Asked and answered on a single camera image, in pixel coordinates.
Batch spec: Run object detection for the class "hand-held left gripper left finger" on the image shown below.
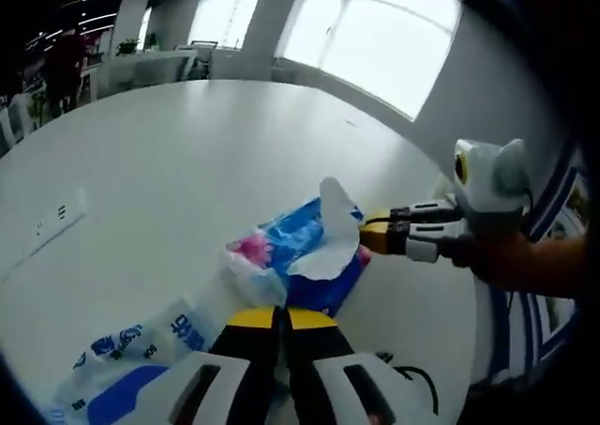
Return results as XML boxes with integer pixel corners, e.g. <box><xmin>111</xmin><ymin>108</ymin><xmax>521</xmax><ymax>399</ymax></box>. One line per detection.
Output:
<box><xmin>149</xmin><ymin>305</ymin><xmax>284</xmax><ymax>425</ymax></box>

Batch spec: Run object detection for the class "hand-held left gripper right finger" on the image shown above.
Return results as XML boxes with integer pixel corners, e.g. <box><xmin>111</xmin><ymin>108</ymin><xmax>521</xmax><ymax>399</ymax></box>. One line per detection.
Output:
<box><xmin>283</xmin><ymin>307</ymin><xmax>442</xmax><ymax>425</ymax></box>

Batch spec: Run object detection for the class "blue pink tissue pack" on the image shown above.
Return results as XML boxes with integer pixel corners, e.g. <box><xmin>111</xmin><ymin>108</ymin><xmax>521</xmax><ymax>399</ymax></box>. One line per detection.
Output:
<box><xmin>222</xmin><ymin>175</ymin><xmax>374</xmax><ymax>318</ymax></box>

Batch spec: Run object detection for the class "large window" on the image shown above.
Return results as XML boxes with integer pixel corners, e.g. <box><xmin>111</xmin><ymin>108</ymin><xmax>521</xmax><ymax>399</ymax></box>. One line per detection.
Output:
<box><xmin>274</xmin><ymin>0</ymin><xmax>463</xmax><ymax>121</ymax></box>

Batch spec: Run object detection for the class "narrow window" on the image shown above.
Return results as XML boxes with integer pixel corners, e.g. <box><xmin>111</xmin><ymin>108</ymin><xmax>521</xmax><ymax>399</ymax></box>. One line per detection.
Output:
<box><xmin>189</xmin><ymin>0</ymin><xmax>268</xmax><ymax>46</ymax></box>

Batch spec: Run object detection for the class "black framed chair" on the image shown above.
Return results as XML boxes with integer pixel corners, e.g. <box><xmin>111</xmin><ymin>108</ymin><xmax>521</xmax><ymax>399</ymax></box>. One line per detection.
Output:
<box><xmin>189</xmin><ymin>39</ymin><xmax>219</xmax><ymax>77</ymax></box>

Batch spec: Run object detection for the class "person's right hand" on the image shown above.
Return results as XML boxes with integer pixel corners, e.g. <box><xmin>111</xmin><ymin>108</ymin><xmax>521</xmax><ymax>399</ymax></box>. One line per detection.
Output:
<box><xmin>451</xmin><ymin>235</ymin><xmax>513</xmax><ymax>286</ymax></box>

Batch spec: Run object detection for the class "person's black shirt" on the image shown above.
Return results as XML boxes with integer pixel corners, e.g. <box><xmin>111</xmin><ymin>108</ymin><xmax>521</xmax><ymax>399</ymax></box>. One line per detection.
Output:
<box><xmin>458</xmin><ymin>368</ymin><xmax>582</xmax><ymax>425</ymax></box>

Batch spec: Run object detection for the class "wet wipes pack blue lid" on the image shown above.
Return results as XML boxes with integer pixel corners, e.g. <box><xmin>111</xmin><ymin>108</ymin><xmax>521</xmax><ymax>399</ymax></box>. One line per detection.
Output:
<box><xmin>46</xmin><ymin>297</ymin><xmax>217</xmax><ymax>425</ymax></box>

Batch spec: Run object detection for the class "white office chair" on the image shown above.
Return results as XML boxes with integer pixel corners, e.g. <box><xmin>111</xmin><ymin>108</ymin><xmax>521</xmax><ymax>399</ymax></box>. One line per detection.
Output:
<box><xmin>0</xmin><ymin>94</ymin><xmax>32</xmax><ymax>157</ymax></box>
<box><xmin>100</xmin><ymin>49</ymin><xmax>198</xmax><ymax>98</ymax></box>

